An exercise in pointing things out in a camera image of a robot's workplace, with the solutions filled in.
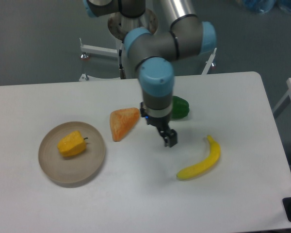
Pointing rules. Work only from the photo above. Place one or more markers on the orange triangular bread slice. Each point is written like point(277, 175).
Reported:
point(122, 121)

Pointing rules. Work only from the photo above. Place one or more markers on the yellow banana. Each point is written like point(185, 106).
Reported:
point(203, 166)

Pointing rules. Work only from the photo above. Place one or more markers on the yellow bell pepper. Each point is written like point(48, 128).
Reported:
point(72, 144)

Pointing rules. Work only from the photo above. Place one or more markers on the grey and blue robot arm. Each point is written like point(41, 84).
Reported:
point(150, 56)

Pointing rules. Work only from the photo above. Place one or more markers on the green bell pepper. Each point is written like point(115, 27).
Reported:
point(180, 108)

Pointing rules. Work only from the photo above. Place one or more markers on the beige round plate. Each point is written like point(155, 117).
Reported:
point(76, 170)

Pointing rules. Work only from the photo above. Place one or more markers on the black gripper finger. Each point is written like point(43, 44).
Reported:
point(162, 133)
point(171, 138)

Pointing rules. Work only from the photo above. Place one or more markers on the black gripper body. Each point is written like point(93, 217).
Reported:
point(157, 118)

